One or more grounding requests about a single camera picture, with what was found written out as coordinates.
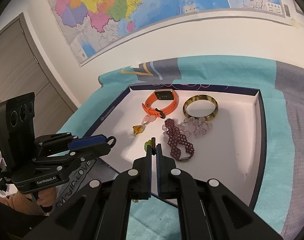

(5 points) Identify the teal grey bedsheet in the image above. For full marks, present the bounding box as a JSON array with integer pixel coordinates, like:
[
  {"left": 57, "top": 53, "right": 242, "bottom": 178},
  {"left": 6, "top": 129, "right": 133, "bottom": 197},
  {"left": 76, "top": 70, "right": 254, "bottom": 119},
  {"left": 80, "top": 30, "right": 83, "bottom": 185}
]
[{"left": 60, "top": 56, "right": 304, "bottom": 239}]

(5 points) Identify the tortoiseshell bangle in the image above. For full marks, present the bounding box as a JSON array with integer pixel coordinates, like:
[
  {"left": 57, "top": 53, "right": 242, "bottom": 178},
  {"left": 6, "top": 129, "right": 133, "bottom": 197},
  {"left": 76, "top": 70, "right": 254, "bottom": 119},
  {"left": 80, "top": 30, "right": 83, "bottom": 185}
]
[{"left": 182, "top": 94, "right": 219, "bottom": 121}]

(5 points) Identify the dark red beaded bracelet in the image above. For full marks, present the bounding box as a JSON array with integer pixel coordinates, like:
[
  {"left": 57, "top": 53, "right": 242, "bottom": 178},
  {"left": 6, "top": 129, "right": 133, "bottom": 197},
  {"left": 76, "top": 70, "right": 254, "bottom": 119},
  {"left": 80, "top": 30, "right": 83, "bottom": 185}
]
[{"left": 164, "top": 117, "right": 195, "bottom": 163}]

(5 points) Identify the orange smart watch band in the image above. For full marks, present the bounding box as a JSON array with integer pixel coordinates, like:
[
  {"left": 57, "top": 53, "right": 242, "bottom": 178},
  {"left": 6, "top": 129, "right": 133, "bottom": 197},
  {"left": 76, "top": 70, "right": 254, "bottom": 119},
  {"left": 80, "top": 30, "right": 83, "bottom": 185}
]
[{"left": 142, "top": 89, "right": 179, "bottom": 119}]

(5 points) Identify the grey wooden door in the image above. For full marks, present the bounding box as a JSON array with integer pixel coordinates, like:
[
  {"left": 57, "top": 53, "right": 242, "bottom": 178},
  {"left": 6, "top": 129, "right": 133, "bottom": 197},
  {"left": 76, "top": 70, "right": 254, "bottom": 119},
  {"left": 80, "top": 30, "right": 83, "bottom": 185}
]
[{"left": 0, "top": 14, "right": 77, "bottom": 136}]

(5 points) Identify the person's left hand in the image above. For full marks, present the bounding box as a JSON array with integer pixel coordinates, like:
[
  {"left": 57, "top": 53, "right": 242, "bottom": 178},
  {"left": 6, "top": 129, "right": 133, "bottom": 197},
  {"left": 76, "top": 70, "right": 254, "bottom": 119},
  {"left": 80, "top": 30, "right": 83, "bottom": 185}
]
[{"left": 37, "top": 187, "right": 57, "bottom": 212}]

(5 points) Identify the pink bracelet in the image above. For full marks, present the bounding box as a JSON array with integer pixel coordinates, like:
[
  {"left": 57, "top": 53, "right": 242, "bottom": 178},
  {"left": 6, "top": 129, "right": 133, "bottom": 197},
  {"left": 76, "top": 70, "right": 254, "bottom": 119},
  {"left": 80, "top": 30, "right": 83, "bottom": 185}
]
[{"left": 142, "top": 114, "right": 158, "bottom": 126}]

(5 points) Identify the dark blue shallow box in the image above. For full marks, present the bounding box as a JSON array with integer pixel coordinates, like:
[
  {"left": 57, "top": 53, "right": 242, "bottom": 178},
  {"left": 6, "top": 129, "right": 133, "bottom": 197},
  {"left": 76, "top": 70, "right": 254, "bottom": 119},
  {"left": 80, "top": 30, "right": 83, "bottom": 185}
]
[{"left": 86, "top": 85, "right": 266, "bottom": 207}]

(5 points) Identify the colourful wall map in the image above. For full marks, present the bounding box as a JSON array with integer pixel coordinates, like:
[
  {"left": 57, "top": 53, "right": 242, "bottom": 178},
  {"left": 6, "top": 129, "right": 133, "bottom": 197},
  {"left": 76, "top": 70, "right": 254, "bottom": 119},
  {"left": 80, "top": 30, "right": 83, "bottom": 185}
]
[{"left": 48, "top": 0, "right": 290, "bottom": 65}]

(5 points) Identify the clear crystal bead bracelet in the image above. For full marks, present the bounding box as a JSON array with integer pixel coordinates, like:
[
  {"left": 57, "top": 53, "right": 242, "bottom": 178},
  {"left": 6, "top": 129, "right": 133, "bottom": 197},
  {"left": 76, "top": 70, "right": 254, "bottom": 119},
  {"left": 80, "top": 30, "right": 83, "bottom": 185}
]
[{"left": 162, "top": 116, "right": 214, "bottom": 138}]

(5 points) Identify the white wall socket panel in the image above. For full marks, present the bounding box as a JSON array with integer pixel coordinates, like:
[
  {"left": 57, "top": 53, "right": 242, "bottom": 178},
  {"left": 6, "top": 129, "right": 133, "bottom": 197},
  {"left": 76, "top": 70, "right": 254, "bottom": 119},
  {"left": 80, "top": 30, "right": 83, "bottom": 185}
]
[{"left": 294, "top": 1, "right": 304, "bottom": 16}]

